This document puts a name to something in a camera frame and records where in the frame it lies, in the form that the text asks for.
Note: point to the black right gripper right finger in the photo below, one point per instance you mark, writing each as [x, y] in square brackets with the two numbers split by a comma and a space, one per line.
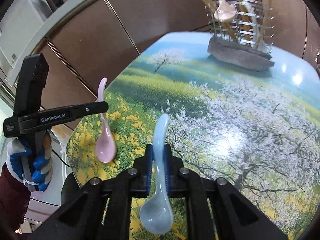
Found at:
[175, 185]

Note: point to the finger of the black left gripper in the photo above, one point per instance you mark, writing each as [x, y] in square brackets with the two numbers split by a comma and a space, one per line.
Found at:
[79, 111]

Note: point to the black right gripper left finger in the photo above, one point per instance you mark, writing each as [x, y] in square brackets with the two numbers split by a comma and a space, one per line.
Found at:
[141, 184]

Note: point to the light blue ceramic spoon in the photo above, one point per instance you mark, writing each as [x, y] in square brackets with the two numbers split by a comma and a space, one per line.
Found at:
[156, 213]

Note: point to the pink ceramic spoon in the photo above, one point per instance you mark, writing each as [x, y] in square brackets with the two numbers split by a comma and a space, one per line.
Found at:
[105, 147]

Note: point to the dark red sleeve forearm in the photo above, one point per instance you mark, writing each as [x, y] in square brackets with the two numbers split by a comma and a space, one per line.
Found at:
[15, 199]

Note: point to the blue white gloved hand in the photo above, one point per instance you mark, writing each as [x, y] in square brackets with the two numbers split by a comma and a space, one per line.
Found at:
[33, 170]

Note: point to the grey folded cloth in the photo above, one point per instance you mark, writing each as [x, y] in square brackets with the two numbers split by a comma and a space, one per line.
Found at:
[239, 55]

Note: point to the bamboo chopstick short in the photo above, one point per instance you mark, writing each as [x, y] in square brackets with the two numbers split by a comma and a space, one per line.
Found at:
[230, 31]

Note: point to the cream ceramic spoon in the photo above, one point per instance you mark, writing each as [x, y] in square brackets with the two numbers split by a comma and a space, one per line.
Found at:
[224, 12]

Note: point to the bamboo chopstick long centre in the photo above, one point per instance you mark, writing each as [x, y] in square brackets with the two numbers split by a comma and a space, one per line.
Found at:
[245, 18]

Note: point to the wire utensil basket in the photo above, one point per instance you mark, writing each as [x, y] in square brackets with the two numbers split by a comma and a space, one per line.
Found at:
[255, 12]

